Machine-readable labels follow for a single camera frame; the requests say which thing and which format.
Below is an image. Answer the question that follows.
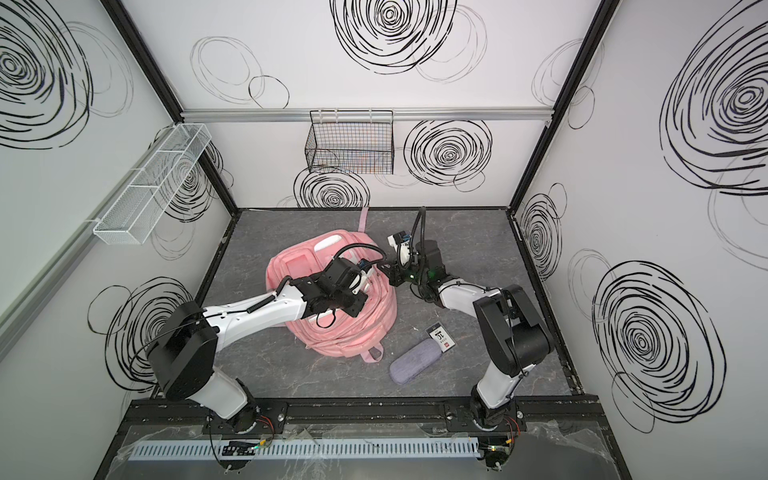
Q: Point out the pink student backpack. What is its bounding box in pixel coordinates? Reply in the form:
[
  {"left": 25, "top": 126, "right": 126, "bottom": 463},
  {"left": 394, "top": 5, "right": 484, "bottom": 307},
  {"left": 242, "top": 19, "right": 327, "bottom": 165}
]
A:
[{"left": 266, "top": 209, "right": 397, "bottom": 363}]

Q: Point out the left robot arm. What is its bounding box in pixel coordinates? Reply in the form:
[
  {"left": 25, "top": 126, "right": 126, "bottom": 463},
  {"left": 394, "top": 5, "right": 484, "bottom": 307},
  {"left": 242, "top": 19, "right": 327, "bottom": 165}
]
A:
[{"left": 131, "top": 257, "right": 373, "bottom": 433}]

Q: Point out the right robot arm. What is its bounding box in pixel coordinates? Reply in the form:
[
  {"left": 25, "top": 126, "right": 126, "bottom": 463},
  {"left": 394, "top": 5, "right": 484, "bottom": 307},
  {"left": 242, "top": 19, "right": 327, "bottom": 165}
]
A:
[{"left": 381, "top": 232, "right": 554, "bottom": 430}]

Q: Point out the small black white card box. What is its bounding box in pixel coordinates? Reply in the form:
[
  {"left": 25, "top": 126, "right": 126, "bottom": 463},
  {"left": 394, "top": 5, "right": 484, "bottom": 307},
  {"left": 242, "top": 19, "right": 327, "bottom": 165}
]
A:
[{"left": 427, "top": 323, "right": 456, "bottom": 353}]

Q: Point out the purple glasses case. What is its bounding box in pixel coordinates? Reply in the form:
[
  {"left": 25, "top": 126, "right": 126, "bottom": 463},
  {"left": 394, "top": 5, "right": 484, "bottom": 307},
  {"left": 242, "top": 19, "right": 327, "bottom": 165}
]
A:
[{"left": 389, "top": 339, "right": 442, "bottom": 385}]

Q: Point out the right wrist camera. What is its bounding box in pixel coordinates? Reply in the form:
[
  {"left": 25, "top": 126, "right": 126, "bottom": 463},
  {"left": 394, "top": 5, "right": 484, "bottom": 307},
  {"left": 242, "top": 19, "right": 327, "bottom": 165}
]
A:
[{"left": 387, "top": 231, "right": 412, "bottom": 267}]

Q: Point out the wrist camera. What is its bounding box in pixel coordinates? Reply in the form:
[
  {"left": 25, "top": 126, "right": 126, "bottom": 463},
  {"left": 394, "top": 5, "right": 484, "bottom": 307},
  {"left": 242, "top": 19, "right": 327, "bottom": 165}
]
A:
[
  {"left": 387, "top": 231, "right": 412, "bottom": 267},
  {"left": 352, "top": 259, "right": 376, "bottom": 292}
]

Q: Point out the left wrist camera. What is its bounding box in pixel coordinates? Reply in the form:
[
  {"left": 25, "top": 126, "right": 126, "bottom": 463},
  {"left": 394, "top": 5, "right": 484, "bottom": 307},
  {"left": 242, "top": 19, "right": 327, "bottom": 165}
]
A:
[{"left": 352, "top": 259, "right": 376, "bottom": 292}]

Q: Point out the black wire basket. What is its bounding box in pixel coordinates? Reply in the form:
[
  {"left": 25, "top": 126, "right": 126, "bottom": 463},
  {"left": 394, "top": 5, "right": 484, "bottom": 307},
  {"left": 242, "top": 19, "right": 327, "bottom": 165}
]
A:
[{"left": 304, "top": 120, "right": 395, "bottom": 175}]

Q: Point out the aluminium wall rail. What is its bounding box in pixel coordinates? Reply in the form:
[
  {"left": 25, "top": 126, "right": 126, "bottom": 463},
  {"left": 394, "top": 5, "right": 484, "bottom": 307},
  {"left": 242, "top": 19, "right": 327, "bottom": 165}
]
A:
[{"left": 181, "top": 106, "right": 554, "bottom": 123}]

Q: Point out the white slotted cable duct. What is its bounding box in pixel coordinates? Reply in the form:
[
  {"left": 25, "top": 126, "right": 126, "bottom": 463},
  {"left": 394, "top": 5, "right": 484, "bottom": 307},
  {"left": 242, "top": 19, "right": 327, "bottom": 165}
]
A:
[{"left": 127, "top": 437, "right": 481, "bottom": 461}]

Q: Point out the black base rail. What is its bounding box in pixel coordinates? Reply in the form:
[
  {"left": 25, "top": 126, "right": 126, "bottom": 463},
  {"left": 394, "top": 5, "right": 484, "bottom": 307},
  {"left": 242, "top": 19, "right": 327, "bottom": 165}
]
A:
[{"left": 122, "top": 397, "right": 607, "bottom": 434}]

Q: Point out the clear acrylic wall shelf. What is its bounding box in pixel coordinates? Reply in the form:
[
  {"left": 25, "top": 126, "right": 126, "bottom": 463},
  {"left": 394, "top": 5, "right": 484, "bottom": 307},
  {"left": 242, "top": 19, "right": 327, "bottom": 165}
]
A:
[{"left": 93, "top": 123, "right": 212, "bottom": 245}]

